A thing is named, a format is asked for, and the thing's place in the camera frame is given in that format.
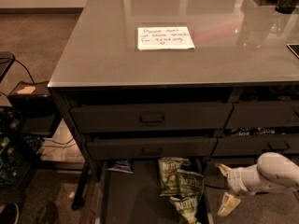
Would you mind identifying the middle left drawer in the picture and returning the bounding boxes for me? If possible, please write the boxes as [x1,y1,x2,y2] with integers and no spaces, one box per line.
[87,136,217,160]

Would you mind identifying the top left drawer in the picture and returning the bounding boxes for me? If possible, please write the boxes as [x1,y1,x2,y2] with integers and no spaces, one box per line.
[70,103,233,133]

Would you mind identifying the black box with label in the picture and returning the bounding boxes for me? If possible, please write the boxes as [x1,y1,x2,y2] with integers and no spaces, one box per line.
[8,81,62,137]

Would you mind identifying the snack bags in right drawer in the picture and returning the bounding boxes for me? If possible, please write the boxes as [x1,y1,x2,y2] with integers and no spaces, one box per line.
[224,127,299,136]

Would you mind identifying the black floor cable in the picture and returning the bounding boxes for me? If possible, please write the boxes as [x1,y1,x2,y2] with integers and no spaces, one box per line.
[204,184,230,191]

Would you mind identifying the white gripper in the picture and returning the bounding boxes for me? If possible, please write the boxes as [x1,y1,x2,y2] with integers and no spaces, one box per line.
[214,162,265,217]

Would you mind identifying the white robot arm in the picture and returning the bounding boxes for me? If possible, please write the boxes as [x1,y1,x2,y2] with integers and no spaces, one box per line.
[215,152,299,217]

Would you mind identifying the green kettle chip bag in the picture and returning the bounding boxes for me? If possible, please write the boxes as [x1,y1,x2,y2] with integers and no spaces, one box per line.
[158,157,183,196]
[170,195,201,224]
[177,169,204,199]

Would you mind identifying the middle right drawer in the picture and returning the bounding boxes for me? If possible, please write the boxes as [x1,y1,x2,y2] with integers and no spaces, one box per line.
[212,134,299,157]

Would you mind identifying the black device on counter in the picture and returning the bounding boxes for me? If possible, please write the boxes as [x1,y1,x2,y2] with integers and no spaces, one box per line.
[287,44,299,59]

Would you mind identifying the blue snack bag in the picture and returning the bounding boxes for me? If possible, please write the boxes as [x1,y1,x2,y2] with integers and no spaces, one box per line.
[107,160,134,174]

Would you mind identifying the black shoe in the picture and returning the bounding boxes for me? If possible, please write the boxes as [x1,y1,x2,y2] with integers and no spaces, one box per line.
[0,203,20,224]

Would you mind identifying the top right drawer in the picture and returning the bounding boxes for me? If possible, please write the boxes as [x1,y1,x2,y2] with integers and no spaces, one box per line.
[226,101,299,129]

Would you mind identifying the white handwritten paper note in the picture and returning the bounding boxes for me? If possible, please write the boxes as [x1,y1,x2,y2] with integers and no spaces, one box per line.
[137,26,194,50]

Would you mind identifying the dark snack crate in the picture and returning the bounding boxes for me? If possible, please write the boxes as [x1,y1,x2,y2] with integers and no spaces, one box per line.
[0,135,33,188]

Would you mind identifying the grey counter cabinet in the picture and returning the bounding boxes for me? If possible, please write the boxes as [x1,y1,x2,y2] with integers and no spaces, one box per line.
[49,0,299,175]

